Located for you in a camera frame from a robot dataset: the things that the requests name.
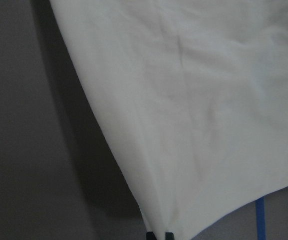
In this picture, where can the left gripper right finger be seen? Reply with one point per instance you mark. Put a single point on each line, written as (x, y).
(169, 236)

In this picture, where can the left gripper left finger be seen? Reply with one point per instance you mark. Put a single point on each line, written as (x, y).
(150, 236)

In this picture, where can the cream long-sleeve printed shirt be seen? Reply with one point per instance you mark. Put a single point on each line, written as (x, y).
(191, 97)

